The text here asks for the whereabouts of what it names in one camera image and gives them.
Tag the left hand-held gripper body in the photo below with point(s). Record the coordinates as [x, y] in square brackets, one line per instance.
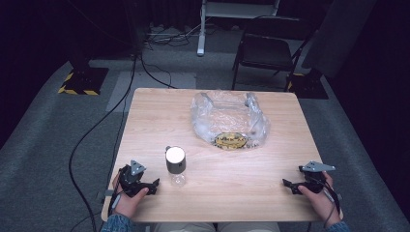
[129, 179]

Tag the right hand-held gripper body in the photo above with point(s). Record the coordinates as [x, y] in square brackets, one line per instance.
[315, 181]

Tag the person's right hand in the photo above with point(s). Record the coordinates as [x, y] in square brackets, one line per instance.
[324, 203]

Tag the person's left hand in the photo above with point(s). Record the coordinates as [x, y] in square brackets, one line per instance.
[126, 203]

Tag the clear bottle with white cap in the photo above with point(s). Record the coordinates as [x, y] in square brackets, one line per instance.
[175, 166]

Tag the yellow packet in bag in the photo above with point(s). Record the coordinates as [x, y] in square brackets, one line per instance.
[231, 140]

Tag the clear plastic bag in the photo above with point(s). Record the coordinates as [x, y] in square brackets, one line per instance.
[225, 116]

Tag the black base with yellow stripes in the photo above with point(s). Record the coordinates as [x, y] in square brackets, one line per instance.
[84, 82]
[308, 87]

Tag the black folding chair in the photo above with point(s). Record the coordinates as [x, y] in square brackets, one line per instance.
[266, 48]

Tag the grey curtain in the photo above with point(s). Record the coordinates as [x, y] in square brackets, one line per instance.
[341, 35]

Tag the white metal stand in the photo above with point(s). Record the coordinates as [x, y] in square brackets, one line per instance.
[201, 29]

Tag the dark stand post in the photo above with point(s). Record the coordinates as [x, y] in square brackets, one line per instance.
[135, 29]

